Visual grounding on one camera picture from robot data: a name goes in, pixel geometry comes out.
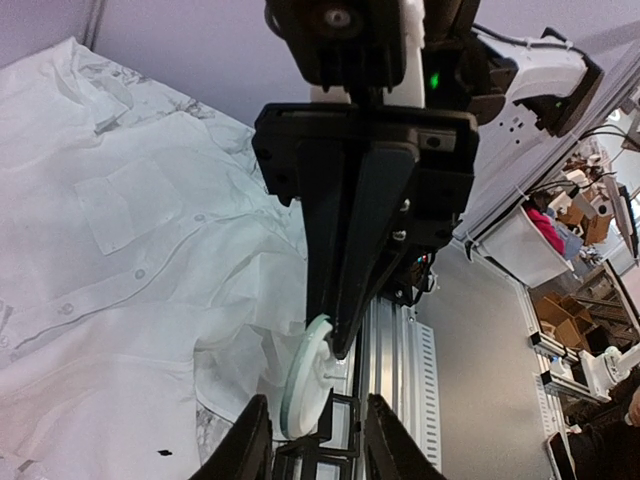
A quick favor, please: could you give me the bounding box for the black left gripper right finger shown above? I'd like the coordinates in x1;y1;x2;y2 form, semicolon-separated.
364;394;446;480

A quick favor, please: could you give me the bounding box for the aluminium front rail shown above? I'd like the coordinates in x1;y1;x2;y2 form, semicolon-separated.
360;298;442;471

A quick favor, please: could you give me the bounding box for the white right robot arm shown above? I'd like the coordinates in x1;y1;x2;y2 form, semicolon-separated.
252;30;601;359

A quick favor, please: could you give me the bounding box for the right aluminium frame post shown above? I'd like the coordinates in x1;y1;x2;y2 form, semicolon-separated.
78;0;109;50

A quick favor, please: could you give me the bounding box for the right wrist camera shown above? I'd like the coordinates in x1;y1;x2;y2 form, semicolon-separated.
264;1;425;108

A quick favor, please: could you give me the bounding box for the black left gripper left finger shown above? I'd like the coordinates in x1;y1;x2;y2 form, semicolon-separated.
189;394;273;480

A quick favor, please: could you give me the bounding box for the green red round brooch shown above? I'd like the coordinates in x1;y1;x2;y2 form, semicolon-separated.
279;314;337;440

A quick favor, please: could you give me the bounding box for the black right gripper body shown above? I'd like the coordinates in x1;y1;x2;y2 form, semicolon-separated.
252;104;479;305

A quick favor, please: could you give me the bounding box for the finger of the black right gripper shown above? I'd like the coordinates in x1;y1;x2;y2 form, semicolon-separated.
332;143;418;359
295;139;351;326

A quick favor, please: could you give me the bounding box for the black display case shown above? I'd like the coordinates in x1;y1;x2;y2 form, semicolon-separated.
313;391;361;458
272;437;359;480

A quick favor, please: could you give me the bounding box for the middle black display case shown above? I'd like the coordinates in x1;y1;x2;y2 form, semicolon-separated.
272;437;359;480

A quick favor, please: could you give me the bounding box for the left black display case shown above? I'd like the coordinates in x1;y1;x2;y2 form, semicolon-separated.
313;391;361;458

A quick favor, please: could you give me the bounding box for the white button shirt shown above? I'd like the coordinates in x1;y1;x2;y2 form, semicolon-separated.
1;39;306;479

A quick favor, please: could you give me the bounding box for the white storage bin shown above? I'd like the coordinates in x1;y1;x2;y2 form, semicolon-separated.
464;207;574;288

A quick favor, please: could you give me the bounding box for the cardboard boxes pile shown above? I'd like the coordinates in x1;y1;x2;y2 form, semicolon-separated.
529;168;639;354

